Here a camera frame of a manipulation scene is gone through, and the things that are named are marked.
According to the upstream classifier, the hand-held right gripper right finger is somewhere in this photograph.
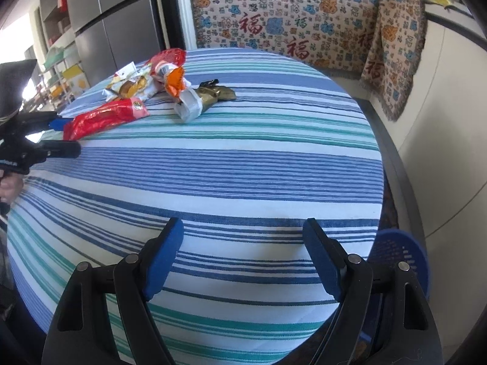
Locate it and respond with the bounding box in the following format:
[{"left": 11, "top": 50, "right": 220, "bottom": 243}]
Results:
[{"left": 302, "top": 217, "right": 446, "bottom": 365}]

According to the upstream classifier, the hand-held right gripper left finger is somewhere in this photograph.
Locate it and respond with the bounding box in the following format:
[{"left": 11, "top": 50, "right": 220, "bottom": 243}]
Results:
[{"left": 40, "top": 217, "right": 186, "bottom": 365}]

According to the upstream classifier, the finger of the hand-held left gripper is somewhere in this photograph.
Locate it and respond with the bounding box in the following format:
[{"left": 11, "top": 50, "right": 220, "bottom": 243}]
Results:
[
  {"left": 17, "top": 111, "right": 74, "bottom": 133},
  {"left": 28, "top": 140, "right": 82, "bottom": 161}
]

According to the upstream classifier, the long red snack wrapper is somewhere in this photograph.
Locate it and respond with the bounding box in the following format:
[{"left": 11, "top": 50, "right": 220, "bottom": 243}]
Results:
[{"left": 63, "top": 97, "right": 150, "bottom": 141}]

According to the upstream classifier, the blue plastic basket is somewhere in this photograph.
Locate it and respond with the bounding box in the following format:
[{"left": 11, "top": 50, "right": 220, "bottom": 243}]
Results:
[{"left": 361, "top": 229, "right": 430, "bottom": 354}]

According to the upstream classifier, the person's left hand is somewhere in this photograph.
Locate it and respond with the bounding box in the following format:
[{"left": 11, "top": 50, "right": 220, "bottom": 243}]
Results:
[{"left": 0, "top": 173, "right": 24, "bottom": 214}]

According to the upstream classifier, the yellow green cardboard box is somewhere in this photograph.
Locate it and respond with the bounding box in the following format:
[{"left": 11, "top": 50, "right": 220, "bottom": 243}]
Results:
[{"left": 61, "top": 64, "right": 87, "bottom": 99}]

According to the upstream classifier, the white storage rack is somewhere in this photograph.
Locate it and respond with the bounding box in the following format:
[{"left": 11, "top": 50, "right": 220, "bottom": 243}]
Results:
[{"left": 23, "top": 46, "right": 88, "bottom": 109}]

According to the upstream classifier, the yellow printed snack wrapper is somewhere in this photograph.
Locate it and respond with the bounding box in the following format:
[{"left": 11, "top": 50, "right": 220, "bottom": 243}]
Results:
[{"left": 103, "top": 66, "right": 168, "bottom": 101}]

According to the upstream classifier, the white paper scrap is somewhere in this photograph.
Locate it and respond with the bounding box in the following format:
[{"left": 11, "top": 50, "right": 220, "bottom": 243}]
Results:
[{"left": 113, "top": 62, "right": 138, "bottom": 78}]

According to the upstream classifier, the blue striped tablecloth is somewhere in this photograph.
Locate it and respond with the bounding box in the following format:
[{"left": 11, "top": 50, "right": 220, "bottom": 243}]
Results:
[{"left": 5, "top": 47, "right": 385, "bottom": 365}]

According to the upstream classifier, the grey refrigerator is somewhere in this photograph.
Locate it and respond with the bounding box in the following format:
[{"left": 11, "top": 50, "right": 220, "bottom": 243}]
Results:
[{"left": 65, "top": 0, "right": 176, "bottom": 84}]

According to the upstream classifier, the orange wrapper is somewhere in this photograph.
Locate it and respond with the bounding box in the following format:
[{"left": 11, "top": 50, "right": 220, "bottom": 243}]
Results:
[{"left": 164, "top": 66, "right": 191, "bottom": 97}]

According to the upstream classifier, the red snack packet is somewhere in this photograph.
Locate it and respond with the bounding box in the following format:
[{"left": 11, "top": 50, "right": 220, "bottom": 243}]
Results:
[{"left": 146, "top": 48, "right": 187, "bottom": 82}]

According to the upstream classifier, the white crumpled wrapper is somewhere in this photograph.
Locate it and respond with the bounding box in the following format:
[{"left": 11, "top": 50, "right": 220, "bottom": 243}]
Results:
[{"left": 174, "top": 87, "right": 204, "bottom": 123}]

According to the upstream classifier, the gold foil wrapper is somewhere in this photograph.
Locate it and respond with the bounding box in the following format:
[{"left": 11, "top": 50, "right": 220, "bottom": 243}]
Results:
[{"left": 194, "top": 79, "right": 236, "bottom": 113}]

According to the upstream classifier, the small printed blanket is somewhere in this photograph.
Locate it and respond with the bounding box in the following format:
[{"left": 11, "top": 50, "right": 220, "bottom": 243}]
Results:
[{"left": 359, "top": 0, "right": 429, "bottom": 122}]

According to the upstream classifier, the large printed blanket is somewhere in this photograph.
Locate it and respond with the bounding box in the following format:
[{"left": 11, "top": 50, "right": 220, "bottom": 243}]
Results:
[{"left": 187, "top": 0, "right": 381, "bottom": 80}]

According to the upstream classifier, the wall shelf unit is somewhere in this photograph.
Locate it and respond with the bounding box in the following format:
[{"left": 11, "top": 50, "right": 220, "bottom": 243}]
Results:
[{"left": 38, "top": 0, "right": 77, "bottom": 54}]

